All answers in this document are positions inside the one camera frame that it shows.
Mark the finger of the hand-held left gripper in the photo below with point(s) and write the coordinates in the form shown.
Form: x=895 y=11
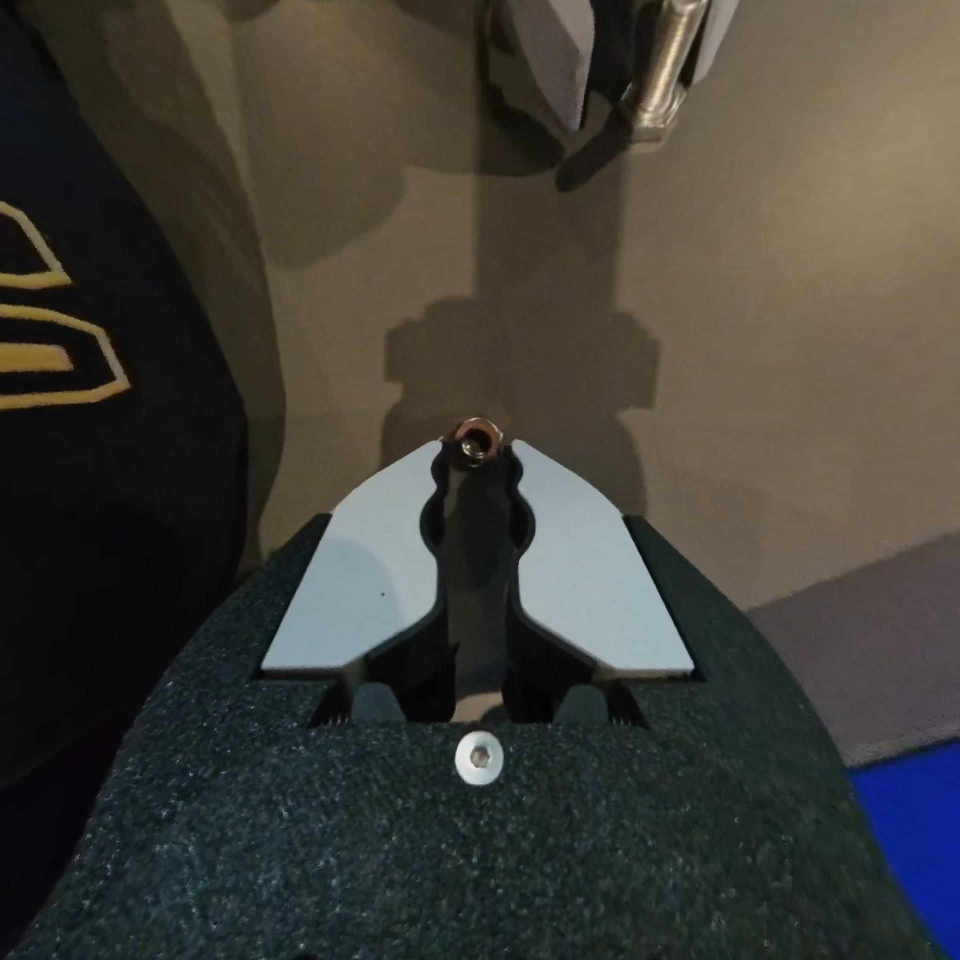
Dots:
x=544 y=52
x=712 y=37

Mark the blue mat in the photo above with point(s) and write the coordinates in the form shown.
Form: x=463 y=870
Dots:
x=915 y=847

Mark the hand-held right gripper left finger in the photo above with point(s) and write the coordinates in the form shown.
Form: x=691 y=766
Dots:
x=360 y=570

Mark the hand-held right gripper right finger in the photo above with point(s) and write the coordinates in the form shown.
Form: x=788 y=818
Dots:
x=592 y=577

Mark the silver metal bolt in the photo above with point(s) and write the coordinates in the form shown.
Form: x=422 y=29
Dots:
x=667 y=60

